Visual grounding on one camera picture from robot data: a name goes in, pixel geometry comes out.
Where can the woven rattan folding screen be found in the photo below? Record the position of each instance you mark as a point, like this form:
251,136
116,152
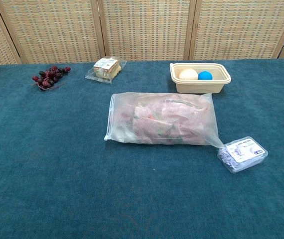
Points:
144,27

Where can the beige plastic food container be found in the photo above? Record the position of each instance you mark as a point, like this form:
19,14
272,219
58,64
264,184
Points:
201,85

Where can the packaged sandwich in clear wrap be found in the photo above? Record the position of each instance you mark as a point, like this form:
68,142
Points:
105,68

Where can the blue ball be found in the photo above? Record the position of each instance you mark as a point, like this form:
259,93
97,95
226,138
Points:
205,75

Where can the small white packet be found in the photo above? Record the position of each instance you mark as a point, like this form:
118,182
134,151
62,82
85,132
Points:
244,153

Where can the dark red grape bunch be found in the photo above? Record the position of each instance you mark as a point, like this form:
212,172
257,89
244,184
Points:
50,76

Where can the cream egg-shaped ball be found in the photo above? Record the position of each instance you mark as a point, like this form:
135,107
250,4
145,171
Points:
188,74

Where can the transparent plastic zip bag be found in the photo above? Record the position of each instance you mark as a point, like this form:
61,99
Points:
119,112

